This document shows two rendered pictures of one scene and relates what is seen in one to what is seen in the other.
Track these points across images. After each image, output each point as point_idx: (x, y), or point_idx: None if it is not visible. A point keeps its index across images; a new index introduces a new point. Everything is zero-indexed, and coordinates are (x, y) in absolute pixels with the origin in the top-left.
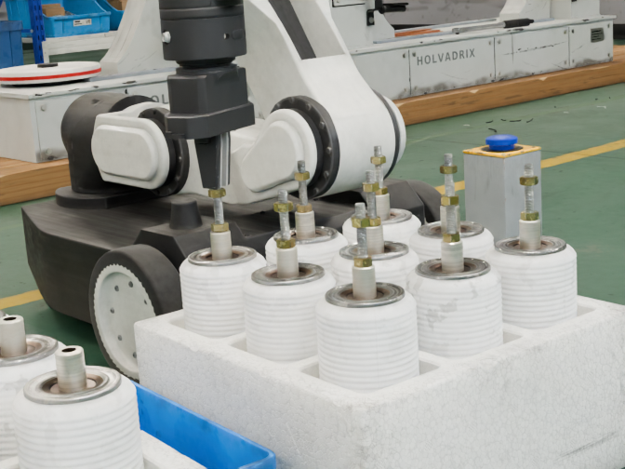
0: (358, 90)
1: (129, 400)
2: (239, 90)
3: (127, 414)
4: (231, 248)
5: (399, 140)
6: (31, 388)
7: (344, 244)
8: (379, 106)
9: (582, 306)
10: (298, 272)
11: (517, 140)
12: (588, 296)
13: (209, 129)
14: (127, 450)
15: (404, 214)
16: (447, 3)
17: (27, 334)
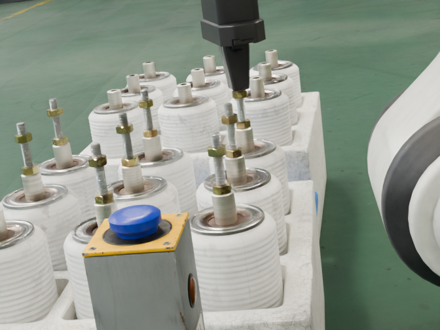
0: (425, 105)
1: (90, 120)
2: (213, 10)
3: (90, 125)
4: (238, 145)
5: (382, 215)
6: (128, 101)
7: (199, 198)
8: (398, 143)
9: None
10: (145, 157)
11: (110, 226)
12: None
13: (201, 31)
14: (93, 141)
15: (204, 227)
16: None
17: (199, 102)
